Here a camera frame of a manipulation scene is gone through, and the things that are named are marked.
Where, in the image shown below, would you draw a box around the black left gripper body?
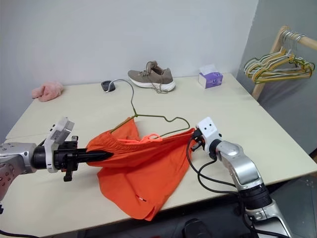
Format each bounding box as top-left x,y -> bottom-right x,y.
53,135 -> 88,182

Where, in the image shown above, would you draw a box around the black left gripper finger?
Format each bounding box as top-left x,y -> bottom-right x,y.
78,154 -> 113,164
78,148 -> 115,157

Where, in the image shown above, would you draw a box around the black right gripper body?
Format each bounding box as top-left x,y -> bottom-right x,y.
190,128 -> 207,152

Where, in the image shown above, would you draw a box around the orange shorts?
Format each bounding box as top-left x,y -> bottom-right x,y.
85,118 -> 197,222

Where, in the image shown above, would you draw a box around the olive green wire hanger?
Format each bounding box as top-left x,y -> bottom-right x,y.
104,78 -> 192,140

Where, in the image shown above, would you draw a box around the purple white tissue box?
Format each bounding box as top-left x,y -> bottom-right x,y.
198,63 -> 224,90

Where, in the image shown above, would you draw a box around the small black round container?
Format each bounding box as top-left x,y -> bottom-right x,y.
101,79 -> 117,93

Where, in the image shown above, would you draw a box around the pink fluffy slipper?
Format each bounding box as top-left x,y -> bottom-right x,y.
31,81 -> 65,103

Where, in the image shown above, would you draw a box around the taupe sneaker with white sole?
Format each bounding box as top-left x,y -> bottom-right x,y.
127,59 -> 177,95

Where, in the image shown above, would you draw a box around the dark rounded shape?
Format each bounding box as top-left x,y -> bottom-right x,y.
181,218 -> 211,238

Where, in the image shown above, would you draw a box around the stack of coloured hangers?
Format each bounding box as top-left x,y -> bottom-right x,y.
245,31 -> 312,80

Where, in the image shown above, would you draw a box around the wooden clothes rack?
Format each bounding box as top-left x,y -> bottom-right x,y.
251,24 -> 317,101

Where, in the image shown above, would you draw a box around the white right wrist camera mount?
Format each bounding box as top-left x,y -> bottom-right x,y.
195,117 -> 222,153

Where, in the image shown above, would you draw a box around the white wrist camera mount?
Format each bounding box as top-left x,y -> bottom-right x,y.
44,116 -> 75,174
195,117 -> 222,153

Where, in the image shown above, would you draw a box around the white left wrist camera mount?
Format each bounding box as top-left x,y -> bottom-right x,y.
44,116 -> 75,174

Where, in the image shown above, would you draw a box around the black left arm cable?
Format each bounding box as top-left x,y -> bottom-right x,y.
0,229 -> 38,238

